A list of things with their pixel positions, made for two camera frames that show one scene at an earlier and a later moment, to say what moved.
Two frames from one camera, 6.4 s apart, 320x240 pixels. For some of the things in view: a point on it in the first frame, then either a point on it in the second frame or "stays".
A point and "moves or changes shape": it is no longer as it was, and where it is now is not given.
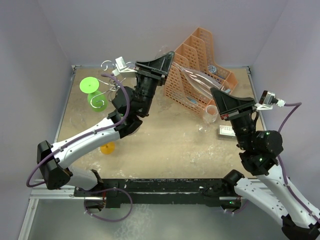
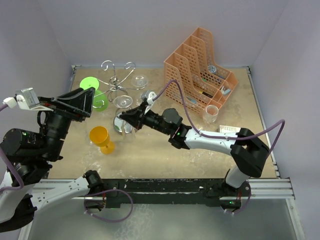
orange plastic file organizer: x=192 y=73 stays
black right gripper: x=229 y=106 to x=136 y=116
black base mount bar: x=158 y=191 stays
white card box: x=226 y=131 stays
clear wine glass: x=201 y=85 moves or changes shape
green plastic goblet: x=97 y=100 stays
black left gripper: x=158 y=69 to x=76 y=104
